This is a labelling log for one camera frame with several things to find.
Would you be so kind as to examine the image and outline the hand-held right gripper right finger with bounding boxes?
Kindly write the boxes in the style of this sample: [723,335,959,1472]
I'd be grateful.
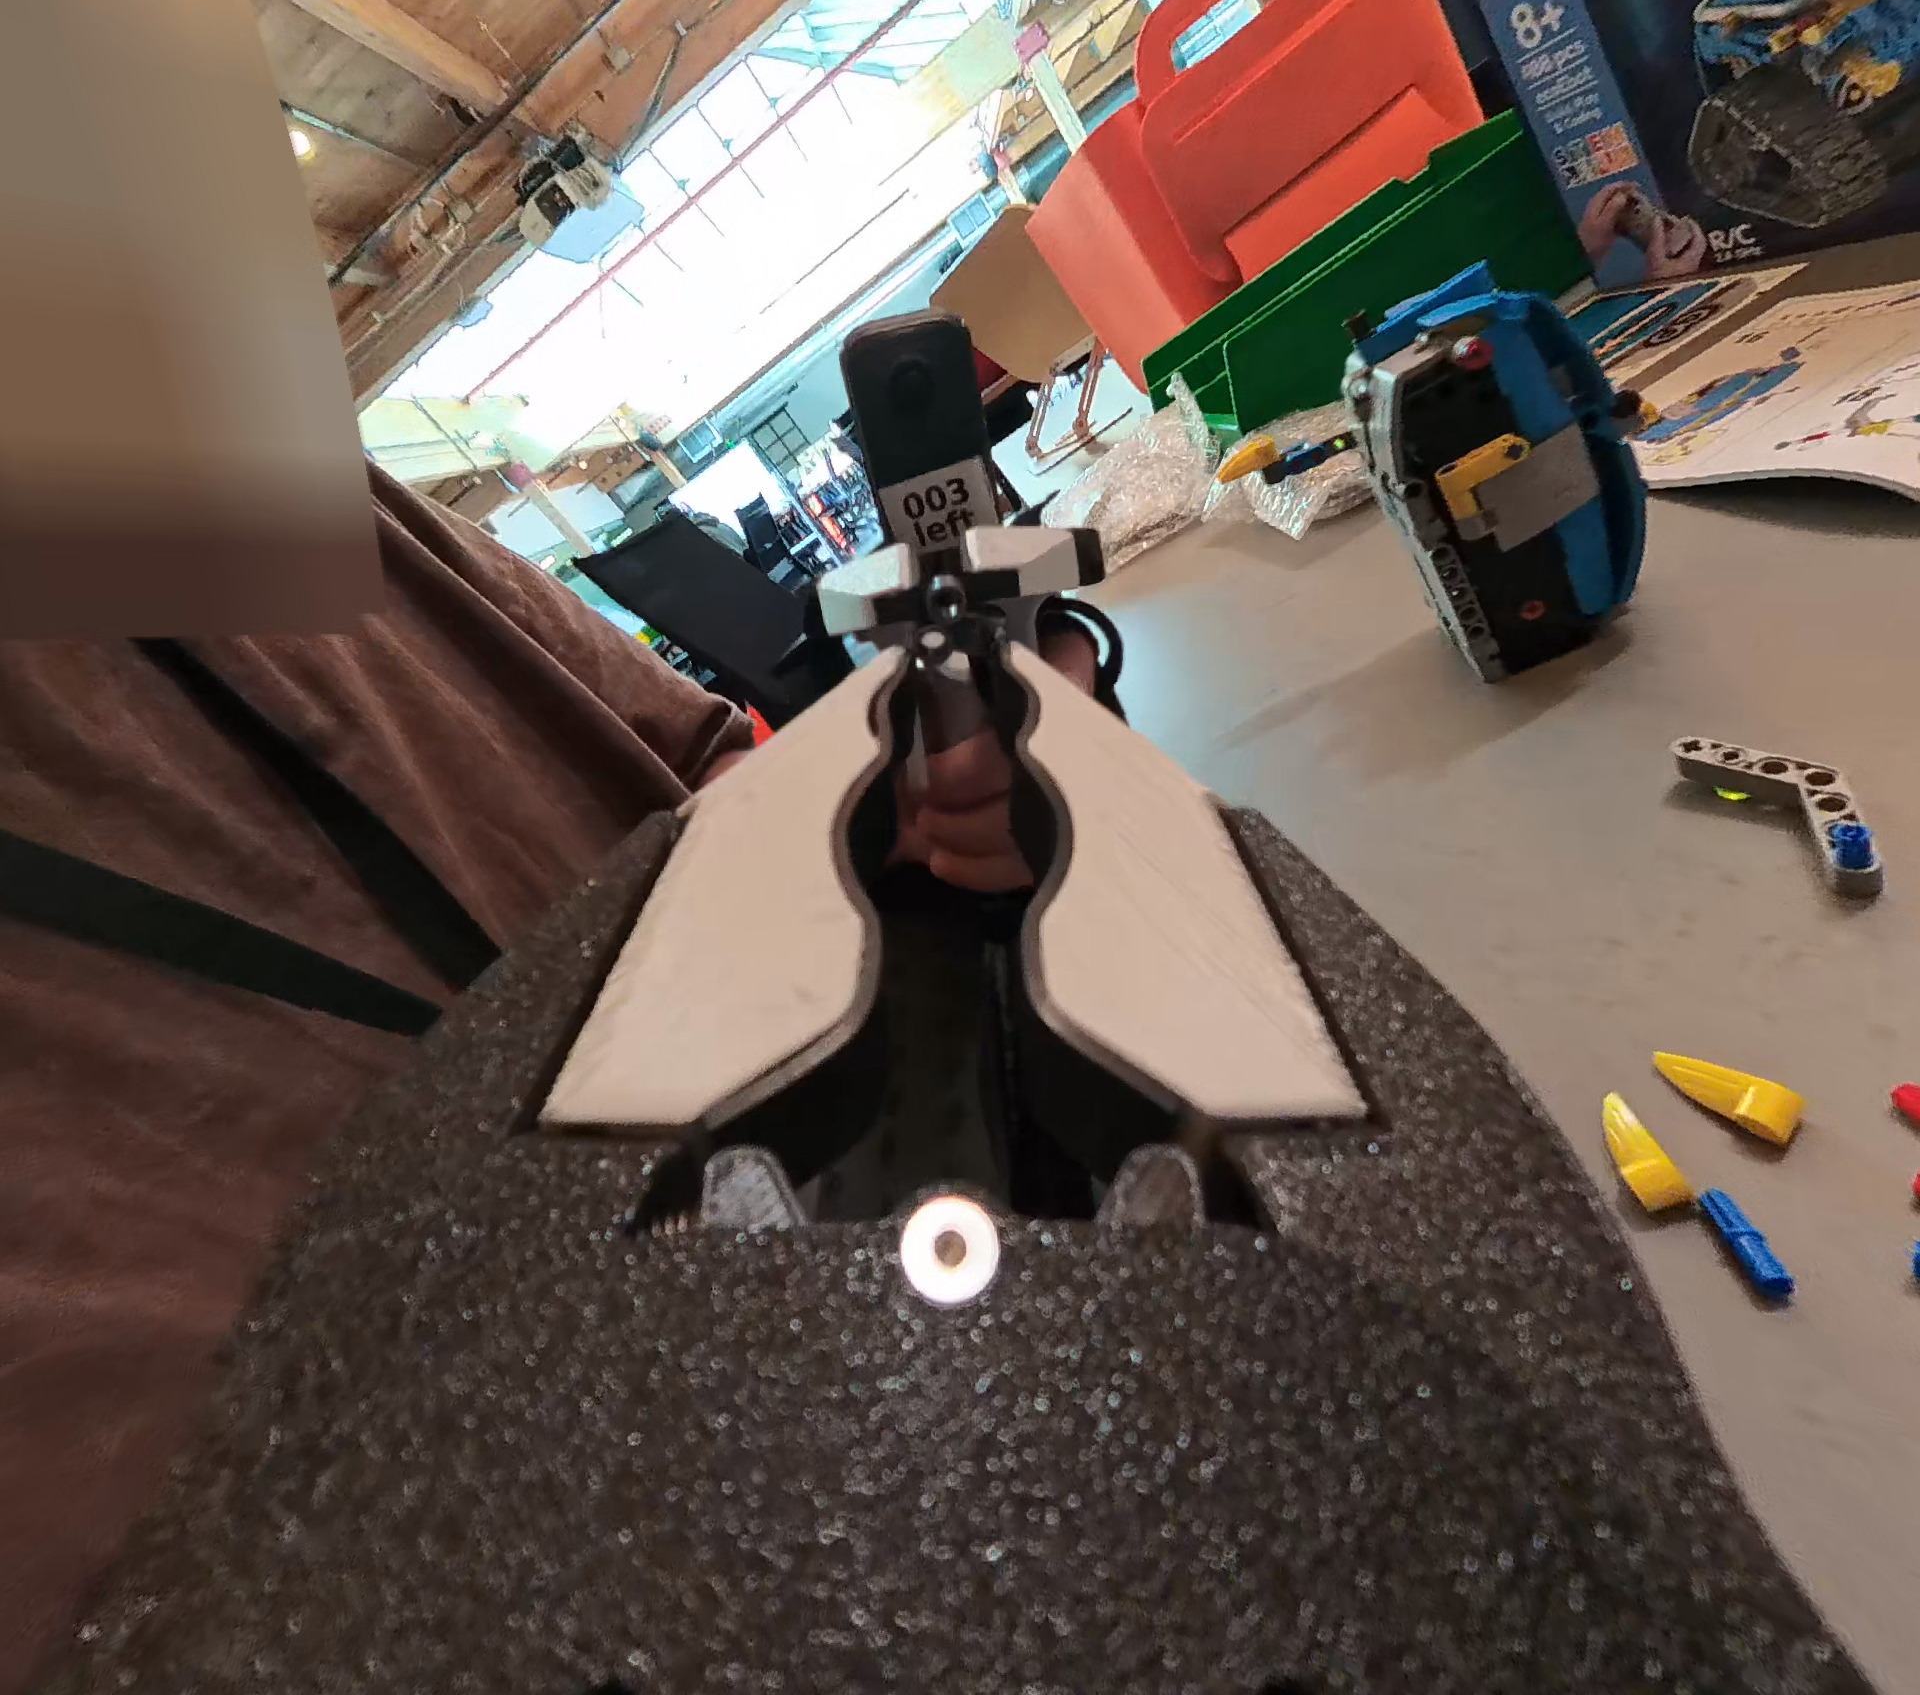
[982,645,1371,1192]

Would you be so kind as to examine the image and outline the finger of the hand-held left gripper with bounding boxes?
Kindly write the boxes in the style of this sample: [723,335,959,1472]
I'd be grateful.
[961,525,1108,605]
[815,543,928,641]

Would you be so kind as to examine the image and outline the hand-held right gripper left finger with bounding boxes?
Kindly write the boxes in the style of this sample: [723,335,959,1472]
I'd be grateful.
[537,645,921,1192]

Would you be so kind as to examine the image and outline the blue grey brick robot model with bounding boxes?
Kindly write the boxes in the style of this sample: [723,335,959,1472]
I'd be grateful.
[1215,261,1653,683]

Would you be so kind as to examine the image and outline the yellow cone piece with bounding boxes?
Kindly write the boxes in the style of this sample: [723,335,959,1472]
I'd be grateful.
[1651,1049,1807,1144]
[1601,1091,1701,1212]

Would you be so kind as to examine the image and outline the grey angled beam piece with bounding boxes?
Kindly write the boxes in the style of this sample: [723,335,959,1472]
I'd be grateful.
[1672,735,1887,901]

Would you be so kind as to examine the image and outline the person's left hand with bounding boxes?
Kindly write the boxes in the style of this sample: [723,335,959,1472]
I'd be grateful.
[883,621,1100,893]

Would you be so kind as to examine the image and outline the clear plastic bags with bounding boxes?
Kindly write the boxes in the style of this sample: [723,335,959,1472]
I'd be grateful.
[1051,375,1375,571]

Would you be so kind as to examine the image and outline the tan board easel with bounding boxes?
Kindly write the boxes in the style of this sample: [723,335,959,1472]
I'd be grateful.
[931,207,1134,467]

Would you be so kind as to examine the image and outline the black armrest office chair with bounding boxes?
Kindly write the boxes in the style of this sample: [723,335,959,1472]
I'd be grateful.
[571,509,812,721]

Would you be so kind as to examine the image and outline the green flat box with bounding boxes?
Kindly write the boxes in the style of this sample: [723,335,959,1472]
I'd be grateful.
[1143,107,1592,437]

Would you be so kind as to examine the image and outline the white ceiling-mounted device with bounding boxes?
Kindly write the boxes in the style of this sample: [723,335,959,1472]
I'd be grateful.
[515,123,620,229]

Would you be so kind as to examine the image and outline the orange carrier case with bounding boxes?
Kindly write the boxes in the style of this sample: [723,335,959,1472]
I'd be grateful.
[1026,0,1481,331]

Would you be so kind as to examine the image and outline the brown shirt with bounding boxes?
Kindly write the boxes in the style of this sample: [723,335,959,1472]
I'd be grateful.
[0,457,752,1695]

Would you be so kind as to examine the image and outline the blue sticker sheet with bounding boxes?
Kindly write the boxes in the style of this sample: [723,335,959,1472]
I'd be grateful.
[1566,277,1759,369]

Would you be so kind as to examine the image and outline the open instruction booklet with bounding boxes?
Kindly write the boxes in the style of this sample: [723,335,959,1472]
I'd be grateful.
[1627,277,1920,489]

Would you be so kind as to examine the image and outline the dark blue robot kit box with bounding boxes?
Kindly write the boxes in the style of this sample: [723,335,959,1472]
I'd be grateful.
[1381,0,1920,279]

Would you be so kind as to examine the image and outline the black shoulder strap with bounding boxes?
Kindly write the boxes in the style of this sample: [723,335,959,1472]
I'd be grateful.
[0,637,498,1037]

